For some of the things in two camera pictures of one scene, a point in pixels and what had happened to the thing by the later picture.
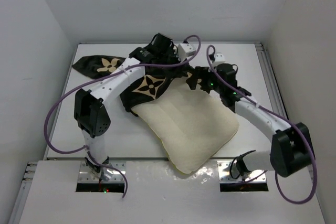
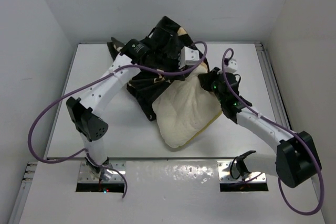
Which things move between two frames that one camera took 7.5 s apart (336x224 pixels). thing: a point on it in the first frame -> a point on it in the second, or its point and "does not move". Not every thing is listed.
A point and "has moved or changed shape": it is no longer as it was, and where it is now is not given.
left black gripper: [171, 60] does not move
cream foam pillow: [193, 126] has moved or changed shape
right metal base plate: [224, 175] does not move
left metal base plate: [86, 176] does not move
